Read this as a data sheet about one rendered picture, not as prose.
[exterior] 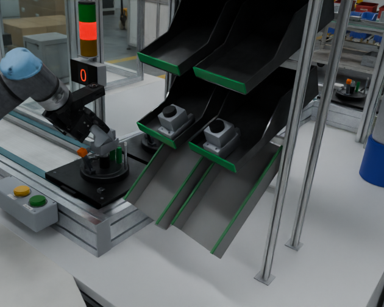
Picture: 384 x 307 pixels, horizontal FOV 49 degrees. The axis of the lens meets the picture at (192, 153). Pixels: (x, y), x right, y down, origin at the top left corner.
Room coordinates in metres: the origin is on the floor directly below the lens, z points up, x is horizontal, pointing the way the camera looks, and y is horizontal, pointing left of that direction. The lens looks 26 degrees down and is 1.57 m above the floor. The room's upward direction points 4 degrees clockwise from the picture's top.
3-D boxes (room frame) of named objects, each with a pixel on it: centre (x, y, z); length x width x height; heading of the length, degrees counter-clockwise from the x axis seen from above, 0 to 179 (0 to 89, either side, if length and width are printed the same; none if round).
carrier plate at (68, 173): (1.07, 0.25, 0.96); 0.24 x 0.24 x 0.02; 55
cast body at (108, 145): (1.07, 0.24, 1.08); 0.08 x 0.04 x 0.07; 145
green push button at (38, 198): (0.90, 0.39, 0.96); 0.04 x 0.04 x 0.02
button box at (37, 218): (0.94, 0.44, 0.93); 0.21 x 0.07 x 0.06; 55
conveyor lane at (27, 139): (1.26, 0.48, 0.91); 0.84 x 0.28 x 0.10; 55
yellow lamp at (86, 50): (1.27, 0.34, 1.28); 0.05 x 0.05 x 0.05
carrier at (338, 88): (1.99, -0.75, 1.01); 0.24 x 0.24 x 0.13; 55
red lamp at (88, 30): (1.27, 0.34, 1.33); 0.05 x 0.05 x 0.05
